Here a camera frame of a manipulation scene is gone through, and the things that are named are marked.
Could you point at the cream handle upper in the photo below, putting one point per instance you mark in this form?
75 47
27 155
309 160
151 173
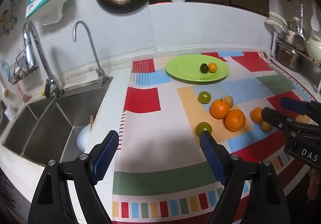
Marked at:
275 15

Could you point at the dark plum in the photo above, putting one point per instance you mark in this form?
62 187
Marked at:
204 68

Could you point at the large orange with stem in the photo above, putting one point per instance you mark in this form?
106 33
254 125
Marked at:
219 108

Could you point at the white spoon hanging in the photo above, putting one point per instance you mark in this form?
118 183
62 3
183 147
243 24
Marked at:
314 19

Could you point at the cream handle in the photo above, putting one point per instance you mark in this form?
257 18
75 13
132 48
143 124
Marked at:
276 24
275 15

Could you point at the green fruit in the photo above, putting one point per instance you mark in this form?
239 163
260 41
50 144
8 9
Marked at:
202 127
204 97

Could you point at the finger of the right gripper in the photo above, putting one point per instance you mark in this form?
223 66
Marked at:
311 109
279 120

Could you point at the cream handle lower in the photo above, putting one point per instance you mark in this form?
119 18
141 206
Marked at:
276 24

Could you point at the stainless steel sink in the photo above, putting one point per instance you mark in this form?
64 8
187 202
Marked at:
48 129

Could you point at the wire sponge basket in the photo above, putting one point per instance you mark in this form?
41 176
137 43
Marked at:
24 64

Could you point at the white teapot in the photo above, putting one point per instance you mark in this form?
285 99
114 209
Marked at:
313 48

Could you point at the green plate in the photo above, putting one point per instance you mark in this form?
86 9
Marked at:
188 68

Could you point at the small tan fruit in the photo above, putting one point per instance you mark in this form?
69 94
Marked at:
229 100

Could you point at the thin gooseneck faucet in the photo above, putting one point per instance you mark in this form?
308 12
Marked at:
102 77

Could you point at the steel spatula hanging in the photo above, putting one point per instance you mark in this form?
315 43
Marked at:
299 40

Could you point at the colourful patterned table mat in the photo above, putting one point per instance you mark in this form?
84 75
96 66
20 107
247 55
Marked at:
161 174

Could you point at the small orange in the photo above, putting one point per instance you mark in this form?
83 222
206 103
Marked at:
212 67
256 115

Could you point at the steel pot on rack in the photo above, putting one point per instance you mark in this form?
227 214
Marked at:
289 57

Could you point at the white bowl in sink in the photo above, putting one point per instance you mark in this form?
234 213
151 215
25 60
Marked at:
83 138

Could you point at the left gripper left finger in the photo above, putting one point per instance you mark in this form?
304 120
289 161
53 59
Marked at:
51 201

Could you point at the large orange front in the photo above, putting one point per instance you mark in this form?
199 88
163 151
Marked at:
235 120

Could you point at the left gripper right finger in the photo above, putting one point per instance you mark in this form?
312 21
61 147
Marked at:
266 202

